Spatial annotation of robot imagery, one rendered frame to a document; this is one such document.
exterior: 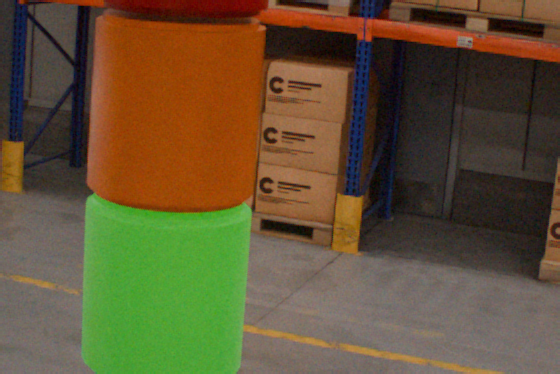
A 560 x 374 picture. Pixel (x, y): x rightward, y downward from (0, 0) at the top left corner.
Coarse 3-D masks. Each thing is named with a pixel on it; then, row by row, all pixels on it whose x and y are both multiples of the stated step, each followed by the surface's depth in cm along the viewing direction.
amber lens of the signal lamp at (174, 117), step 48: (96, 48) 34; (144, 48) 33; (192, 48) 33; (240, 48) 33; (96, 96) 34; (144, 96) 33; (192, 96) 33; (240, 96) 34; (96, 144) 34; (144, 144) 33; (192, 144) 33; (240, 144) 34; (96, 192) 35; (144, 192) 34; (192, 192) 34; (240, 192) 35
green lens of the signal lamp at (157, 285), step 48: (96, 240) 35; (144, 240) 34; (192, 240) 34; (240, 240) 35; (96, 288) 35; (144, 288) 34; (192, 288) 34; (240, 288) 36; (96, 336) 35; (144, 336) 35; (192, 336) 35; (240, 336) 37
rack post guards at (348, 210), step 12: (12, 144) 907; (12, 156) 909; (12, 168) 911; (12, 180) 913; (24, 192) 917; (336, 204) 828; (348, 204) 823; (360, 204) 824; (336, 216) 829; (348, 216) 825; (360, 216) 829; (336, 228) 830; (348, 228) 827; (336, 240) 831; (348, 240) 828; (348, 252) 830; (360, 252) 833
